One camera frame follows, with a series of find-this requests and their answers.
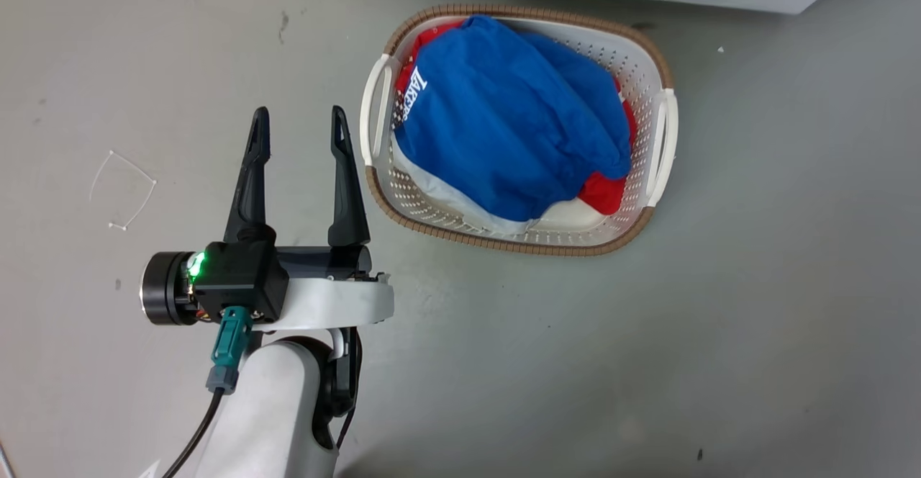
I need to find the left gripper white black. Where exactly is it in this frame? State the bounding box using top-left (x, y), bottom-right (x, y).
top-left (223, 105), bottom-right (395, 333)

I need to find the blue garment with white lettering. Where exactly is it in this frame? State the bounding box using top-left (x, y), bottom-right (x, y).
top-left (394, 15), bottom-right (633, 223)

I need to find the red garment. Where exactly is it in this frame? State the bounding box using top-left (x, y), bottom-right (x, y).
top-left (394, 20), bottom-right (639, 217)

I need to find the white laundry basket brown rim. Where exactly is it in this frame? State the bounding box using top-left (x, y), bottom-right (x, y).
top-left (359, 4), bottom-right (679, 258)

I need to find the black cable with teal connector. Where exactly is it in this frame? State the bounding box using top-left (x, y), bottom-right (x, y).
top-left (161, 306), bottom-right (254, 478)

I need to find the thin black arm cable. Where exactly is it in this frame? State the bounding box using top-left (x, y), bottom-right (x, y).
top-left (332, 327), bottom-right (363, 453)

